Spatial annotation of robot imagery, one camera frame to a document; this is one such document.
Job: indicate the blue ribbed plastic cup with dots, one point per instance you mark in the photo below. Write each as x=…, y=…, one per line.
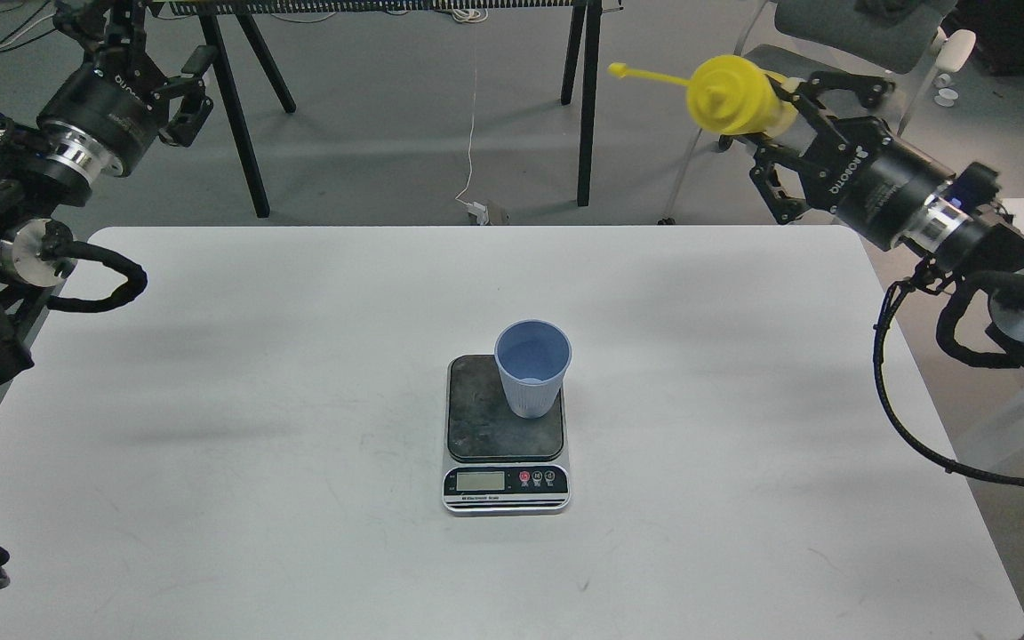
x=532, y=357

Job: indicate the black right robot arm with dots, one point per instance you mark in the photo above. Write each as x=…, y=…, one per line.
x=961, y=232

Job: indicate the grey office chair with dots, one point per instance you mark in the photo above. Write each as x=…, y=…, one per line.
x=901, y=40

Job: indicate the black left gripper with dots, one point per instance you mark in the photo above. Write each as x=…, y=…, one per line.
x=99, y=99

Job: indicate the black trestle table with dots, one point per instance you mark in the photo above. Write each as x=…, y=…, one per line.
x=437, y=89

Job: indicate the yellow squeeze bottle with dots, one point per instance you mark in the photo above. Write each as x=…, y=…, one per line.
x=729, y=95

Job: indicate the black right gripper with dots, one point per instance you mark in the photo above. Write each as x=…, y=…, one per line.
x=873, y=182

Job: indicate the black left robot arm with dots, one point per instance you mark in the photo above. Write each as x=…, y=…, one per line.
x=42, y=265

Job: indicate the digital kitchen scale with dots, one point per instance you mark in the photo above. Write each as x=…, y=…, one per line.
x=496, y=463

